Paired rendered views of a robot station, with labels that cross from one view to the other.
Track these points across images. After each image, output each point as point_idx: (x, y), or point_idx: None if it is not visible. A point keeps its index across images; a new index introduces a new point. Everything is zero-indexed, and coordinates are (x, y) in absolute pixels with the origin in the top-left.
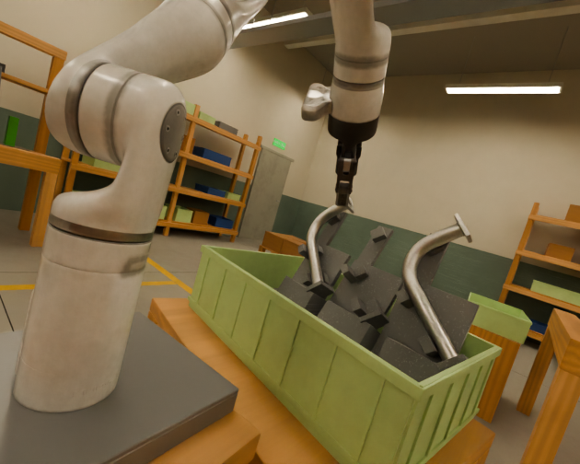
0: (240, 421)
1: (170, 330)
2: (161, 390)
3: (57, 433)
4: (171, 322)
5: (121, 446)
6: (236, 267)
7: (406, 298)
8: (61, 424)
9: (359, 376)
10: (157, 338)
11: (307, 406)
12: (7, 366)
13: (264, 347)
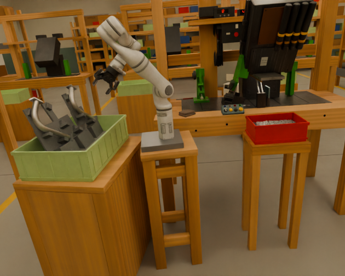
0: None
1: (116, 172)
2: (154, 133)
3: None
4: (114, 173)
5: None
6: (101, 138)
7: (85, 114)
8: None
9: (122, 123)
10: (144, 141)
11: (121, 141)
12: (173, 138)
13: (113, 145)
